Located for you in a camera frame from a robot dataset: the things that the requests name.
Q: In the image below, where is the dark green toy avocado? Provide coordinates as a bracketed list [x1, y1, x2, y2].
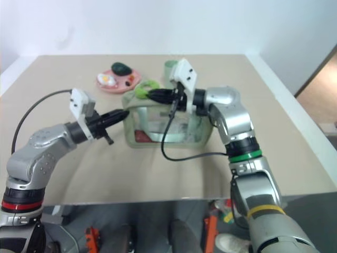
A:
[111, 62, 132, 76]

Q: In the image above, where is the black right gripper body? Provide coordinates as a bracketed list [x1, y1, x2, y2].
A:
[171, 82, 191, 112]

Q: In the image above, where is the red item inside pouch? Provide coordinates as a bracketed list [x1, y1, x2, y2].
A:
[134, 129, 151, 143]

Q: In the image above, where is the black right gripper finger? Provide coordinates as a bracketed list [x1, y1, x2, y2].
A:
[148, 89, 175, 97]
[150, 96, 174, 105]

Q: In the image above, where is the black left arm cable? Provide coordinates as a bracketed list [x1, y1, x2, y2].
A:
[11, 89, 73, 156]

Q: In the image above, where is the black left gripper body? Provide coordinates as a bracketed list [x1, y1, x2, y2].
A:
[86, 111, 115, 145]

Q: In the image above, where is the toy fried egg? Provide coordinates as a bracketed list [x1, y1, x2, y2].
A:
[97, 73, 117, 86]

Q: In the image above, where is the brown door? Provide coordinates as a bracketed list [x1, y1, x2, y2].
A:
[294, 50, 337, 130]

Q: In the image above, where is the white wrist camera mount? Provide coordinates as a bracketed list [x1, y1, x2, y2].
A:
[169, 58, 198, 114]
[69, 88, 96, 140]

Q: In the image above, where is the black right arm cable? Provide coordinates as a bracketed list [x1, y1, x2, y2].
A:
[161, 99, 231, 161]

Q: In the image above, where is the pink plate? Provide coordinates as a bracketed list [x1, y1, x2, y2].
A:
[96, 67, 143, 94]

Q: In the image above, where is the orange clamp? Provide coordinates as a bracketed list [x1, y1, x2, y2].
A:
[84, 226, 102, 253]
[204, 215, 220, 253]

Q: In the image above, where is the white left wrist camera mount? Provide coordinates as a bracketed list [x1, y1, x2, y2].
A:
[69, 88, 96, 140]

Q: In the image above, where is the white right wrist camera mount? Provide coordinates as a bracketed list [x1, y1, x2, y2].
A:
[169, 58, 198, 114]

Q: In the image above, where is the pale green cup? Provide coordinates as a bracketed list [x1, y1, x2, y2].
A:
[164, 60, 180, 86]

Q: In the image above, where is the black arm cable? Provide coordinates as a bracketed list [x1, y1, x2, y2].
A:
[11, 89, 73, 156]
[161, 99, 231, 161]

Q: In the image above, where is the green plush keychain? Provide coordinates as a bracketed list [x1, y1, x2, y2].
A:
[134, 80, 161, 99]

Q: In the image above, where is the colourful toy under table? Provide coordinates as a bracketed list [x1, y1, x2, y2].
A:
[214, 199, 235, 224]

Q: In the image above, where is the green clear zip pouch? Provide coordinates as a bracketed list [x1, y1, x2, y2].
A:
[121, 89, 214, 149]

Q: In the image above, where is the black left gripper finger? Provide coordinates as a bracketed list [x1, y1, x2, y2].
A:
[104, 113, 129, 128]
[100, 110, 130, 122]

